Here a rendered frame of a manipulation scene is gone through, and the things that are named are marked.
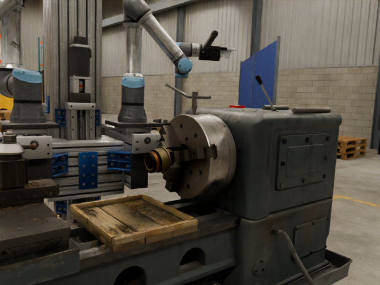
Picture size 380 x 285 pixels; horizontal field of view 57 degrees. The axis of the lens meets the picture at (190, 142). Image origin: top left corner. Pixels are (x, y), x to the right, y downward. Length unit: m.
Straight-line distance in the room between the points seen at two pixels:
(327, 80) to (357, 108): 1.39
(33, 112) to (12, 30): 0.39
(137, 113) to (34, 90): 0.48
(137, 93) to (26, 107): 0.51
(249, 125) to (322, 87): 11.24
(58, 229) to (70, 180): 0.81
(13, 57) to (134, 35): 0.60
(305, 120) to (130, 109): 0.84
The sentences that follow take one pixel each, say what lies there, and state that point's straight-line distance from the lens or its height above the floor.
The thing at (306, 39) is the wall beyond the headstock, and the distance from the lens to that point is 13.05.
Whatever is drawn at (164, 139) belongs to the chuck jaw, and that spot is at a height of 1.14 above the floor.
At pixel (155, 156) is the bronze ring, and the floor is 1.09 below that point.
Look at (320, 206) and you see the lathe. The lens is 1.66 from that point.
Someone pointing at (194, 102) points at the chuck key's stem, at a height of 1.28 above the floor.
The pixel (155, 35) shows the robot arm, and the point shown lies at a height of 1.60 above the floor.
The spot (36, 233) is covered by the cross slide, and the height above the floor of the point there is 0.97.
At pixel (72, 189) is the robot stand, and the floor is 0.85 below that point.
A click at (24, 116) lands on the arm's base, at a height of 1.19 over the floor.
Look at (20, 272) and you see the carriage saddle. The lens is 0.91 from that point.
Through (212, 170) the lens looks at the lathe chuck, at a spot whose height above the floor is 1.06.
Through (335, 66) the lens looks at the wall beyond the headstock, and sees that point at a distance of 12.30.
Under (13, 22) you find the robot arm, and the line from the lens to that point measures 1.83.
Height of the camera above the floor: 1.30
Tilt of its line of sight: 7 degrees down
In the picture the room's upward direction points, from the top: 2 degrees clockwise
